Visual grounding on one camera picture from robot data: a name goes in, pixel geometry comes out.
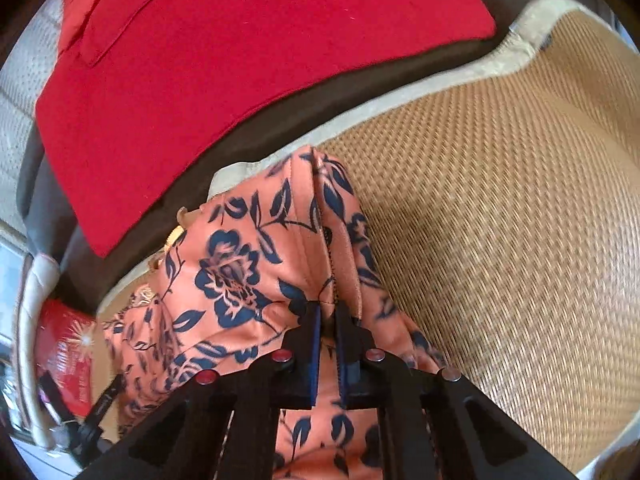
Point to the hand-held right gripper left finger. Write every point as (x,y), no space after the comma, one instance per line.
(314,350)

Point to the beige woven seat mat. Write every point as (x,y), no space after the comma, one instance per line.
(500,210)

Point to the orange floral garment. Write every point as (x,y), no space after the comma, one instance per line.
(240,240)

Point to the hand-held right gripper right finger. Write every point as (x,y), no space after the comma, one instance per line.
(341,355)

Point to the red printed packet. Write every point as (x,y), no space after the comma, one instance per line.
(65,355)

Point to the cream dotted curtain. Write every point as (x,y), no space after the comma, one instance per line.
(25,110)

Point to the dark brown leather sofa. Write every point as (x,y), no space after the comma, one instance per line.
(280,125)

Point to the cream quilted cushion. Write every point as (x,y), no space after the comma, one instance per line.
(37,280)

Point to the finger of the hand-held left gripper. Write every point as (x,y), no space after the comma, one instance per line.
(100,405)

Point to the red cloth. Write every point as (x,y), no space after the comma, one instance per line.
(225,70)

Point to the window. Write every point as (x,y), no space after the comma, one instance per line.
(10,285)

